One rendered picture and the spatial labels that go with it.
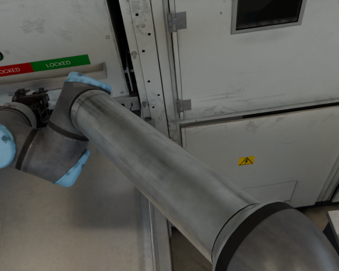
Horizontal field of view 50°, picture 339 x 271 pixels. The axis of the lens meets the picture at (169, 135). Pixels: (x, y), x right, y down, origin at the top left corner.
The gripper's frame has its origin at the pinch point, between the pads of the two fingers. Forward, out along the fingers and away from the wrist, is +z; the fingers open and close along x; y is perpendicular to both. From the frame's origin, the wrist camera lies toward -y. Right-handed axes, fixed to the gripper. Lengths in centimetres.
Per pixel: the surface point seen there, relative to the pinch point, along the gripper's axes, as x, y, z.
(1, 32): 18.6, -1.8, -4.6
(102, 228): -32.2, 15.7, -21.0
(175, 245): -93, 33, 43
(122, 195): -27.8, 21.3, -13.5
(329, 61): -1, 85, -1
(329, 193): -77, 109, 45
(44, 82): 3.9, 4.4, -0.8
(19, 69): 8.0, -2.2, 1.5
